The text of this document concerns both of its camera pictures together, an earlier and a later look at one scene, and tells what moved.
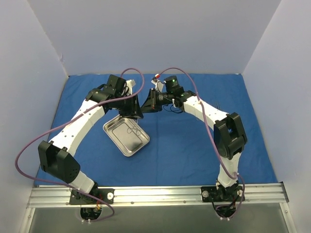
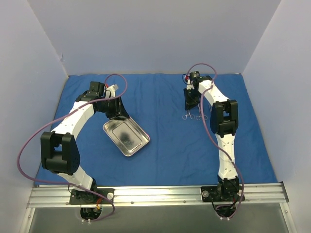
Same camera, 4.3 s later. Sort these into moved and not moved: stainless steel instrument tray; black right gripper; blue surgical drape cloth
Moved: black right gripper
Not moved: blue surgical drape cloth; stainless steel instrument tray
